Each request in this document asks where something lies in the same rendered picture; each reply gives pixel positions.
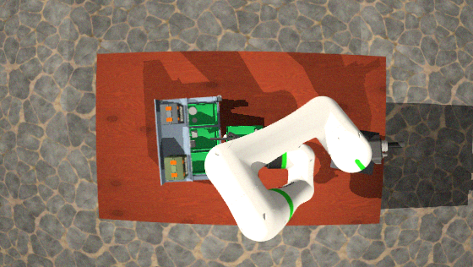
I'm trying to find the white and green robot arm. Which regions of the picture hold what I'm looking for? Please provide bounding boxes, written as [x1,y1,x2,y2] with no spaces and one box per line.
[205,96,405,242]

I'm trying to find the grey metal shelf rack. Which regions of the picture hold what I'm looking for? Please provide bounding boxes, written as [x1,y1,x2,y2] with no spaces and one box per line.
[155,96,222,185]

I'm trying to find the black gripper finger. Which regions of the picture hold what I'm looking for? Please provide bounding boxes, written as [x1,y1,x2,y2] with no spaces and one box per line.
[210,132,241,141]

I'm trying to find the olive green tool case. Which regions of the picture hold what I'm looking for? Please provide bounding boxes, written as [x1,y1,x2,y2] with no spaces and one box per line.
[164,155,188,180]

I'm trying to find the green bin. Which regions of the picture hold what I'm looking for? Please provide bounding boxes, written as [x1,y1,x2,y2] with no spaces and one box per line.
[189,127,220,150]
[226,126,263,137]
[188,103,218,127]
[191,150,210,174]

